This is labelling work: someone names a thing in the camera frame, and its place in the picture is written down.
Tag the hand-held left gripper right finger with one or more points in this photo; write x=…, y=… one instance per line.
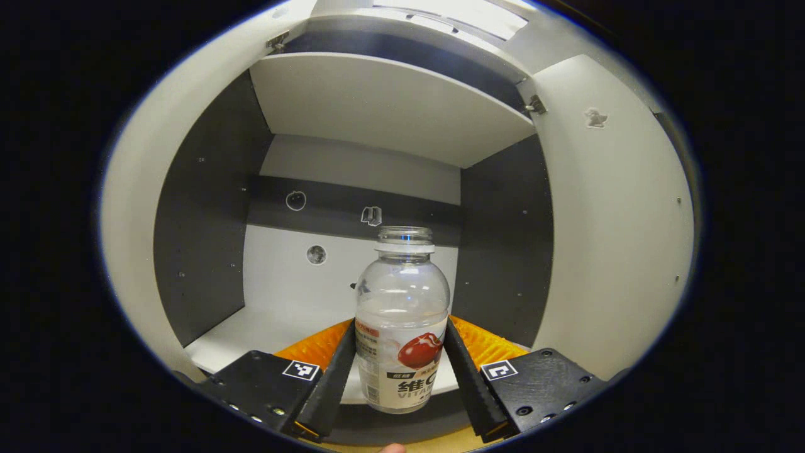
x=478, y=396

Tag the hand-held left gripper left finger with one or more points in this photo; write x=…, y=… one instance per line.
x=330, y=393

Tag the clear bottle with red label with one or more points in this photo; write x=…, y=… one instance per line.
x=402, y=302

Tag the white cabinet door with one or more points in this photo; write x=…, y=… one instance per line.
x=135, y=207
x=616, y=239

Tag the white and grey cabinet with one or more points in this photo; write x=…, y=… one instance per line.
x=201, y=220

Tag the white cabinet shelf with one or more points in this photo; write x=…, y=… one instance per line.
x=390, y=107
x=251, y=333

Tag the metal door hinge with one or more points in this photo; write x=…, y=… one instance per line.
x=277, y=43
x=536, y=104

